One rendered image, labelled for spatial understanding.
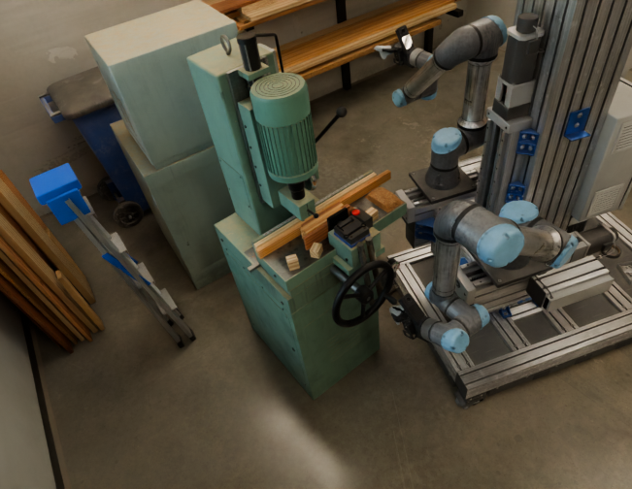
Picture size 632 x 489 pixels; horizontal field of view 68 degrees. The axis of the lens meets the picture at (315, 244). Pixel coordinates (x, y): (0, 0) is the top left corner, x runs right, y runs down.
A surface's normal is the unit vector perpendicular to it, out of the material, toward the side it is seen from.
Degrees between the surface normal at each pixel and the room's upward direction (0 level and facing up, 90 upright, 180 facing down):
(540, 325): 0
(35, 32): 90
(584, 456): 0
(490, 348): 0
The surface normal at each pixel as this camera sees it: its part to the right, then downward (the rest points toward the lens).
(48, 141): 0.54, 0.56
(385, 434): -0.12, -0.69
